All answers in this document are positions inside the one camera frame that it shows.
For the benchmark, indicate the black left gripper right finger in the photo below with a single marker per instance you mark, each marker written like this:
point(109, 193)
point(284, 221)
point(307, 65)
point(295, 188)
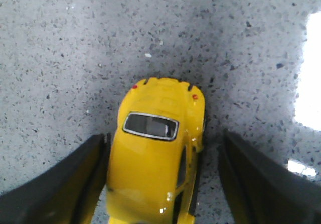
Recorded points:
point(259, 190)

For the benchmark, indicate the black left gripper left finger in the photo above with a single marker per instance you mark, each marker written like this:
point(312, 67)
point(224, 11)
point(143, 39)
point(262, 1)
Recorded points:
point(66, 193)

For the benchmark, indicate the yellow toy beetle car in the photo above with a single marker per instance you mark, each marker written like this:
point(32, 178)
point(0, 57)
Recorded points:
point(155, 154)

